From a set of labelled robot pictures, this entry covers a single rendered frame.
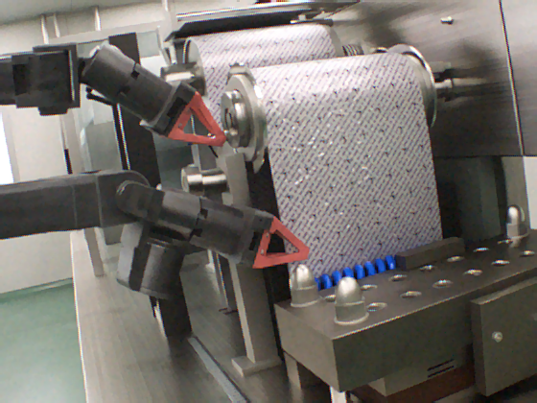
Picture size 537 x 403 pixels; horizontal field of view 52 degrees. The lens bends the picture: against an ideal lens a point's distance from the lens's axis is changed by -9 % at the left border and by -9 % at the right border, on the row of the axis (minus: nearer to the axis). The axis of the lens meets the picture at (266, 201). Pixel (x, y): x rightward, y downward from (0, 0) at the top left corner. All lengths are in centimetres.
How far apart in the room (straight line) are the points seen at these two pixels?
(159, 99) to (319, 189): 23
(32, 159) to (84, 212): 564
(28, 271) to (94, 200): 575
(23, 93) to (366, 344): 50
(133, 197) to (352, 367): 28
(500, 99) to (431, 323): 36
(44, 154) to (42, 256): 107
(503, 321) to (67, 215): 48
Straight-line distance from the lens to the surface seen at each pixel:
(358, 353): 59
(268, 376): 83
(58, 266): 634
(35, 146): 626
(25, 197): 61
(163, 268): 67
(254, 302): 83
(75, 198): 62
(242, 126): 75
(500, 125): 85
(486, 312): 64
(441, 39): 93
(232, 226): 69
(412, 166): 82
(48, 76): 73
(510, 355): 68
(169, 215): 67
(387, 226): 81
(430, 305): 62
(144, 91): 73
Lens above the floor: 124
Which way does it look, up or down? 7 degrees down
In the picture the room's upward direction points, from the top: 10 degrees counter-clockwise
